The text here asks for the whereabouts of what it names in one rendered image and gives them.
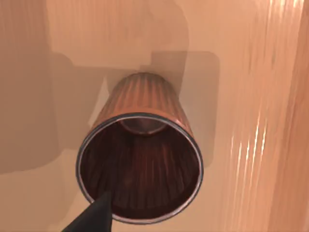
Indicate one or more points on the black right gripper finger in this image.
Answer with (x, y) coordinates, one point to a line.
(96, 215)

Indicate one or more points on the ribbed copper cup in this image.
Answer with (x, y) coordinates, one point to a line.
(142, 154)

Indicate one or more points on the salmon-coloured shallow box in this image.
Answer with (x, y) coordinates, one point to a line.
(241, 72)

